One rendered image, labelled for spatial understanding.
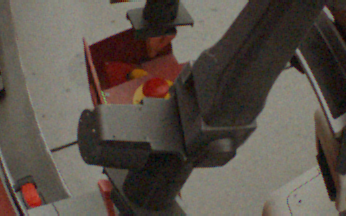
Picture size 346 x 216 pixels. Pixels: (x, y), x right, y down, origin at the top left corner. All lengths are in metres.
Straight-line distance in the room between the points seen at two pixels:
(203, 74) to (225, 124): 0.05
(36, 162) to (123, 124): 0.49
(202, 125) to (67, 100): 1.75
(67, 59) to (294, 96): 0.72
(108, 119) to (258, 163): 1.52
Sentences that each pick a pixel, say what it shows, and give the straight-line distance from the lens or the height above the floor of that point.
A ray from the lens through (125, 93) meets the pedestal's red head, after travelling 1.52.
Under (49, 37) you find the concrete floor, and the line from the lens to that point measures 2.80.
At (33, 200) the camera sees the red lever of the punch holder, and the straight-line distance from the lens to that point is 0.77.
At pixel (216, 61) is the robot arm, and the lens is 0.81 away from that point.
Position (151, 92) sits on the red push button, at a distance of 1.48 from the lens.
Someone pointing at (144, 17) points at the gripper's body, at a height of 0.88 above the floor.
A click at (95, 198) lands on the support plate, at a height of 1.00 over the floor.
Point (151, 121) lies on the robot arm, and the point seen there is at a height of 1.24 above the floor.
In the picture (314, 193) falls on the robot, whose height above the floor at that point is 0.28.
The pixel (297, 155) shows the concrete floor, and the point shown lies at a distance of 2.38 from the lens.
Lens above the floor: 1.94
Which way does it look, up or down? 51 degrees down
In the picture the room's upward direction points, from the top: 9 degrees counter-clockwise
